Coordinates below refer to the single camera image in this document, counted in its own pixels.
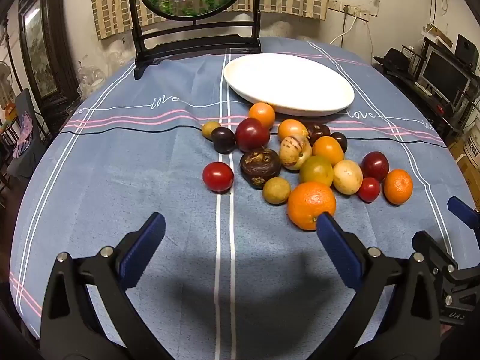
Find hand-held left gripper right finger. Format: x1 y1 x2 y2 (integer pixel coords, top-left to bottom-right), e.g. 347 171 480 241
313 212 441 360

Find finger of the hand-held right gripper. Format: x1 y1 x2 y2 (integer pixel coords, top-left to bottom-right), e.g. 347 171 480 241
412 230 459 275
447 196 480 232

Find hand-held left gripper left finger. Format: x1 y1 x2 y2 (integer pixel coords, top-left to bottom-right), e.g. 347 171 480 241
39 212 173 360

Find large navel orange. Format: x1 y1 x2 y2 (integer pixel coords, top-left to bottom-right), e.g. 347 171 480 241
287 181 337 232

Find small red tomato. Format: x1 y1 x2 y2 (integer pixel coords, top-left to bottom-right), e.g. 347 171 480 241
356 177 382 203

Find wrinkled orange tangerine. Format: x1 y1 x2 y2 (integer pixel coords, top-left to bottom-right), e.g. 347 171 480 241
383 169 414 206

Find pale yellow round fruit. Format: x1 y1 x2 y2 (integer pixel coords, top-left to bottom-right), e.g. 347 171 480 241
332 160 364 196

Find green-orange tangerine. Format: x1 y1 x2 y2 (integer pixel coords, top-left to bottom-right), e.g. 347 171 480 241
299 155 335 188

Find tan longan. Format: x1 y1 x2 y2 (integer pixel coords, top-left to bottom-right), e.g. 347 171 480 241
262 176 292 206

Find oval orange fruit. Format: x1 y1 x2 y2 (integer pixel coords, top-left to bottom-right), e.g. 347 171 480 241
312 136 345 167

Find large dark brown water chestnut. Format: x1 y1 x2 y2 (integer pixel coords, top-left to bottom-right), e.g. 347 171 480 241
240 148 282 190

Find large dark red plum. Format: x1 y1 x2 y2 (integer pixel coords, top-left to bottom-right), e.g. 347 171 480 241
235 117 271 153

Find white oval plate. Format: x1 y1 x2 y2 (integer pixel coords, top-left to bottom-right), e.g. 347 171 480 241
223 53 355 117

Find cardboard boxes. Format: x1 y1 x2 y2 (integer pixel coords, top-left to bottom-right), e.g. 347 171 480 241
447 139 480 197

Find blue striped tablecloth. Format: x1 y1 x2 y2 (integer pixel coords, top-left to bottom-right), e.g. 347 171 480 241
9 37 479 360

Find white bucket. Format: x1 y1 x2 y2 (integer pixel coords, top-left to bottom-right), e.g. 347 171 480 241
462 120 480 159

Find small dark purple plum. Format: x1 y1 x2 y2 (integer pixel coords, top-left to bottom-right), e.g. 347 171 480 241
330 132 349 155

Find black media desk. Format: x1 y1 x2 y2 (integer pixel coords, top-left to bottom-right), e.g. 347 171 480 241
374 64 480 144

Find small dark brown water chestnut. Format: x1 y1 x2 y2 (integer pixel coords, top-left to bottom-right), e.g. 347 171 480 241
305 123 331 147

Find smooth orange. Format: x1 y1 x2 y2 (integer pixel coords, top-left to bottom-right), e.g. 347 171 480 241
277 119 309 142
248 102 276 129

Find small yellow-green fruit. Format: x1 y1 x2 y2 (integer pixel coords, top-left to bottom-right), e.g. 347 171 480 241
202 121 222 141

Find computer monitor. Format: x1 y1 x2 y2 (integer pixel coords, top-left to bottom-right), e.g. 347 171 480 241
419 48 472 103

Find black speaker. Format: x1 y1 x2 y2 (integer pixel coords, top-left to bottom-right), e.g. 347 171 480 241
454 34 480 67

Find chair with purple cloth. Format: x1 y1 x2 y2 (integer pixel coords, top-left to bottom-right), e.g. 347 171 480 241
0 87 51 196

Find black hat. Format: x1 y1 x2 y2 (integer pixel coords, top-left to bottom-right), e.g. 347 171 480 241
373 47 412 73

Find clear plastic bags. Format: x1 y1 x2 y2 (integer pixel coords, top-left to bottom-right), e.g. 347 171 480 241
76 55 110 95

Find small cardboard box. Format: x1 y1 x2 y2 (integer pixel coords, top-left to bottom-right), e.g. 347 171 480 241
423 22 453 46

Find round fish screen on stand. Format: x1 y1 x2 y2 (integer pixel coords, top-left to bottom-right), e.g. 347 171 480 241
127 0 262 80

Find dark framed painting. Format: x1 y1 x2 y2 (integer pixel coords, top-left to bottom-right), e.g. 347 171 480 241
18 0 80 106

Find white power cable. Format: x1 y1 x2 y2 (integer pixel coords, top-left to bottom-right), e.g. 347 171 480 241
329 14 358 46

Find white wall power strip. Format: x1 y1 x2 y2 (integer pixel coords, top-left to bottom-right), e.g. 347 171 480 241
327 1 371 22

